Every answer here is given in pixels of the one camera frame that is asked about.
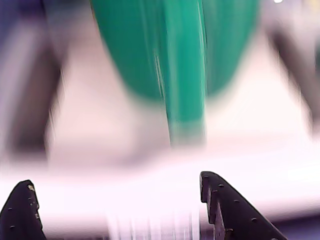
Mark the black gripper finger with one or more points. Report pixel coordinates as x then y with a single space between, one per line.
235 215
20 215

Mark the green printed recipient mug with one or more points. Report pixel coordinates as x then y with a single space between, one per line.
150 50

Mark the grey toy sink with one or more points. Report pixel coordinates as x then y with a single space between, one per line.
32 100

